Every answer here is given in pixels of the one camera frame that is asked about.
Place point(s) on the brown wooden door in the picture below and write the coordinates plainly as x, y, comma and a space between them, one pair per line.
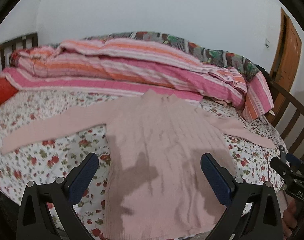
286, 46

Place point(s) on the dark wooden headboard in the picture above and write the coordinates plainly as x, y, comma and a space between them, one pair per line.
21, 42

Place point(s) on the white wall switch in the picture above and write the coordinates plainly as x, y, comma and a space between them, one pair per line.
267, 43

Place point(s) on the dark wooden footboard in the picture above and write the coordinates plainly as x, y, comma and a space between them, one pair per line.
287, 117

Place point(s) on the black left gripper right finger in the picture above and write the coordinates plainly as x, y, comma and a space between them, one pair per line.
252, 211

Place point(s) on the multicolour patterned blanket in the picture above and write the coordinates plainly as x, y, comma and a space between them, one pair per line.
219, 58

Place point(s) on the floral bed sheet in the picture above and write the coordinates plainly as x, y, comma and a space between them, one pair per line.
47, 160

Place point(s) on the pink knit sweater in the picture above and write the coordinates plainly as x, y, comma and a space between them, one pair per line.
155, 187

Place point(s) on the red pillow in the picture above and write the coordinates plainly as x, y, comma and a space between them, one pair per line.
6, 90

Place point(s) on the pink striped quilt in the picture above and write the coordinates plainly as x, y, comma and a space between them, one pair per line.
150, 63

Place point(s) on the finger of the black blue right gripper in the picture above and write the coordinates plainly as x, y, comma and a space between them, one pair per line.
294, 171

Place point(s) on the person's right hand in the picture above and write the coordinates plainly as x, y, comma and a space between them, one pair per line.
288, 221

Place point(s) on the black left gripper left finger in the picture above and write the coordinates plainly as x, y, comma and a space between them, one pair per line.
34, 218

